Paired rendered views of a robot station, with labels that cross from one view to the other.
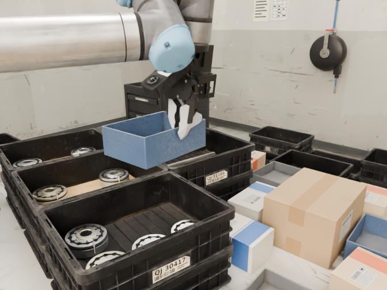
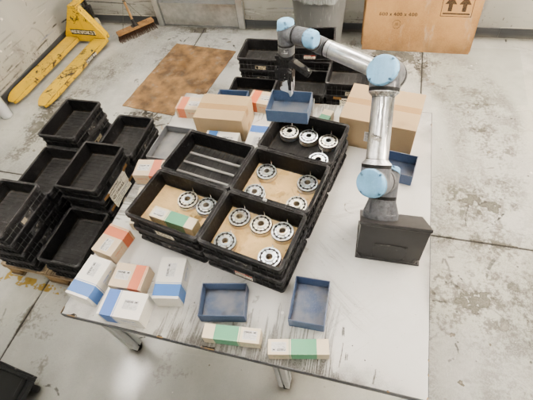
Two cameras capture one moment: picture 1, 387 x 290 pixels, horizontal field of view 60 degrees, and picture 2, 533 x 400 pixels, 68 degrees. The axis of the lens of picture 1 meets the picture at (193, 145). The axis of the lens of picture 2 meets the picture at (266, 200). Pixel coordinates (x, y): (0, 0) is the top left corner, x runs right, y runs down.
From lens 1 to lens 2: 2.27 m
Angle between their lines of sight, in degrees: 86
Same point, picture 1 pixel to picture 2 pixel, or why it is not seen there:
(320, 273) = (258, 118)
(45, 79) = not seen: outside the picture
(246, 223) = (254, 132)
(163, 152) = (301, 98)
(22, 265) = (327, 216)
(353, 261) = (258, 101)
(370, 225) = not seen: hidden behind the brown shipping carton
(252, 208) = (237, 136)
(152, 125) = (275, 114)
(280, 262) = not seen: hidden behind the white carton
